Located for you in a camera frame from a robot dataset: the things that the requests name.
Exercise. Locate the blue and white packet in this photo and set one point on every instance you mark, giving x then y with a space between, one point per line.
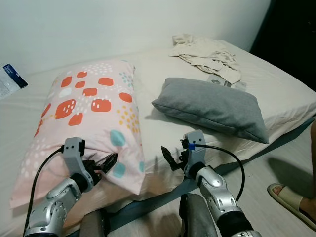
11 79

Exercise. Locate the grey robot leg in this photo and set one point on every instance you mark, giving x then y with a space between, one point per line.
94 224
197 217

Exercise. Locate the blue grey bed base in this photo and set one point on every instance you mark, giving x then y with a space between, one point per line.
269 147

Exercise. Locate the beige slipper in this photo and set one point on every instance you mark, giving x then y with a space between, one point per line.
286 197

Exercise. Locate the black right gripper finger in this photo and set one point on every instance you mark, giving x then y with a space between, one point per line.
169 157
182 154

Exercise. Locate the crumpled beige clothes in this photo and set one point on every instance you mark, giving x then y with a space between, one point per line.
205 54

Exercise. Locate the beige sheeted mattress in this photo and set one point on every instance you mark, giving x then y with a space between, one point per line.
281 89

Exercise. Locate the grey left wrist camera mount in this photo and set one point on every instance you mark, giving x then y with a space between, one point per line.
74 153

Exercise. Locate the small grey flat object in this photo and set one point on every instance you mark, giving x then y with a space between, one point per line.
236 84

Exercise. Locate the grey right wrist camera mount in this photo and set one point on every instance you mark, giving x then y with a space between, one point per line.
196 145

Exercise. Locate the grey left robot leg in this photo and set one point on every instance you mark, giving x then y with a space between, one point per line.
94 224

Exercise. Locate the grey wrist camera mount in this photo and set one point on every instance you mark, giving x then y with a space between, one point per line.
74 153
196 145

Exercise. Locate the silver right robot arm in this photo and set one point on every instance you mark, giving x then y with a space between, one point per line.
217 192

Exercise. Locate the grey pillow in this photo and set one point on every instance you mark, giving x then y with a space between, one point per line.
212 106

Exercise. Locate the grey right robot leg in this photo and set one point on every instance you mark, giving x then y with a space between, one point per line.
197 217

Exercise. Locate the pink patterned pillow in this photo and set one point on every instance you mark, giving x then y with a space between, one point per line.
89 116

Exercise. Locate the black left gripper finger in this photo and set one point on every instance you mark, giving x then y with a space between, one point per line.
104 168
109 158

